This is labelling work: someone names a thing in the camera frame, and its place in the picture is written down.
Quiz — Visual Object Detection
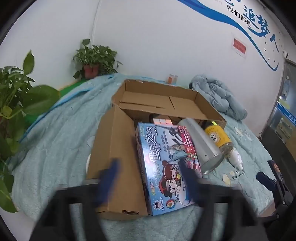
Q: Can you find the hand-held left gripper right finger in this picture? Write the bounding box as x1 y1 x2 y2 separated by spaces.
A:
178 162 262 241

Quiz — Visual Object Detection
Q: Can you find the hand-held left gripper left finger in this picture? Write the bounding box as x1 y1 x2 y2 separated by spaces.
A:
30 158 121 241

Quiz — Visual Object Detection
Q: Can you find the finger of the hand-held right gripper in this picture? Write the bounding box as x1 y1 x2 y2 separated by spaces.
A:
268 159 286 186
256 171 278 194

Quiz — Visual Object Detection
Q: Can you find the white spray bottle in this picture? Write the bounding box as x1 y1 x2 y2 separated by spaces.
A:
228 150 245 170

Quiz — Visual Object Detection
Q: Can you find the brown cardboard box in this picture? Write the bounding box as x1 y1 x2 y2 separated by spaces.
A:
86 79 228 215

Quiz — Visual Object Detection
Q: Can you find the blue cartoon game box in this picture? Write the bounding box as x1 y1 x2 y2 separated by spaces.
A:
135 122 203 216

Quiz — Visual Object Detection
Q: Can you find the silver metal can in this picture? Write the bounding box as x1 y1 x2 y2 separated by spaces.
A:
178 118 225 175

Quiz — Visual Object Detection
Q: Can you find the yellow label bottle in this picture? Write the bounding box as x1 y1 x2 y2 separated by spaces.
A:
204 120 234 155

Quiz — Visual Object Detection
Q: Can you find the pastel puzzle cube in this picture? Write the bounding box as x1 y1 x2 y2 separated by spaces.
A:
152 118 174 127

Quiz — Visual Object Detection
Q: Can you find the glass door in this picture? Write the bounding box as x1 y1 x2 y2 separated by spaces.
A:
261 58 296 163

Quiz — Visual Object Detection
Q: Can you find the light blue blanket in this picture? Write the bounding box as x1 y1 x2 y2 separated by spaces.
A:
9 73 278 241

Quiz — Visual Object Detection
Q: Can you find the light blue padded jacket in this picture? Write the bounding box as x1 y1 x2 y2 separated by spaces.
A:
188 74 250 120

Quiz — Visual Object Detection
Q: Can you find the green mat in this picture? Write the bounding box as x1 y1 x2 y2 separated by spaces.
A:
23 79 93 130

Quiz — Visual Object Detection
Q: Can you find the potted plant in red pot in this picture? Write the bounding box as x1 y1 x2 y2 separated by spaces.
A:
72 39 122 80

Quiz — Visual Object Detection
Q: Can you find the large leafy green plant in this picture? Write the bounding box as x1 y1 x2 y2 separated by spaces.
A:
0 50 61 213

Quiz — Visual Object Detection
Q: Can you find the blue wall decal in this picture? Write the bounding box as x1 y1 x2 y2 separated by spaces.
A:
178 0 281 72

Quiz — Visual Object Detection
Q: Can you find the red wall notice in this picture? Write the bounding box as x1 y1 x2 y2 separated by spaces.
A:
232 37 247 58

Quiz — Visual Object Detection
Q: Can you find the white wall conduit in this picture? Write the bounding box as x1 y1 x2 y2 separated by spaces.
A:
91 0 102 48

